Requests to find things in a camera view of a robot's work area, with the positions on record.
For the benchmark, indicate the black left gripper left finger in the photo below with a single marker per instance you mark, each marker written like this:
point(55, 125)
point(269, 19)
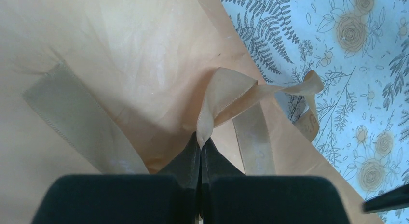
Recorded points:
point(166, 197)

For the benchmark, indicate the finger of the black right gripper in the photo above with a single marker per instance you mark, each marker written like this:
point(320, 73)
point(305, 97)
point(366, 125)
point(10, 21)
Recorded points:
point(392, 200)

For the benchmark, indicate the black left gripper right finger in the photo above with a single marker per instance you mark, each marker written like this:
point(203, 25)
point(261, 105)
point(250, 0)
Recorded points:
point(231, 197)

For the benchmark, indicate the beige ribbon pile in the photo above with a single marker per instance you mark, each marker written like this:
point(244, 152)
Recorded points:
point(230, 94)

